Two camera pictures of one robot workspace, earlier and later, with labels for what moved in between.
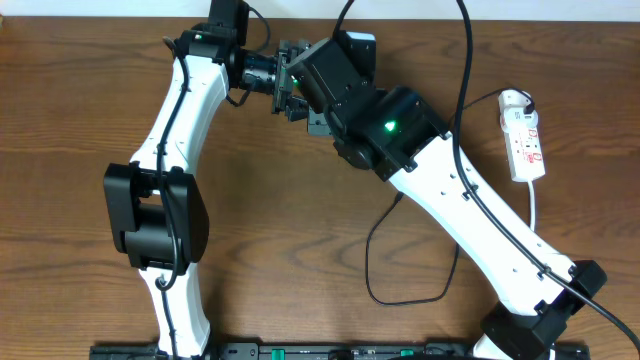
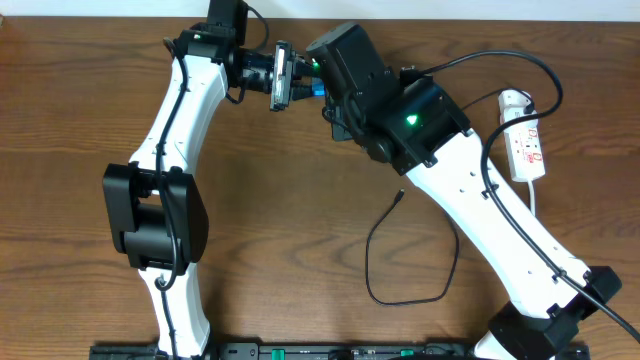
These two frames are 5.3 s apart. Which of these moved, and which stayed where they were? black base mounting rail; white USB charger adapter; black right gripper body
Moved: black right gripper body
Stayed: white USB charger adapter; black base mounting rail
